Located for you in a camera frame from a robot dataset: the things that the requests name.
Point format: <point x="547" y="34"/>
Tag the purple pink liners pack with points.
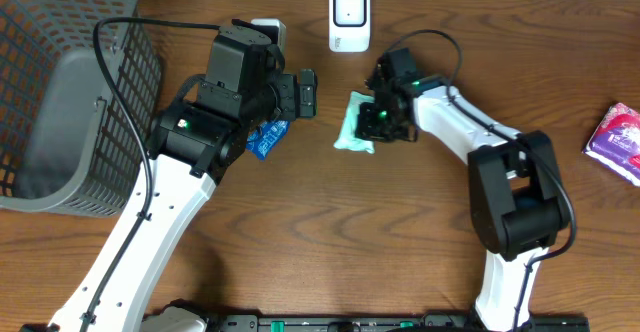
<point x="615" y="142"/>

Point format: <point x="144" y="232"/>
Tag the blue snack packet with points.
<point x="266" y="136"/>

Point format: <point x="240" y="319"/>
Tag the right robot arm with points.
<point x="517" y="202"/>

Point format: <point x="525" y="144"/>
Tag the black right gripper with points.
<point x="382" y="126"/>

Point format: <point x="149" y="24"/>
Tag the mint green wipes packet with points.
<point x="347" y="139"/>

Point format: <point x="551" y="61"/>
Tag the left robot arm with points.
<point x="193" y="142"/>

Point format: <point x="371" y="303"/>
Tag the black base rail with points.
<point x="350" y="323"/>

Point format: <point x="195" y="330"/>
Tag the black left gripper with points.
<point x="305" y="94"/>

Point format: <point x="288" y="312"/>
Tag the grey plastic mesh basket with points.
<point x="79" y="83"/>

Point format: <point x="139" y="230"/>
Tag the white barcode scanner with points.
<point x="349" y="25"/>

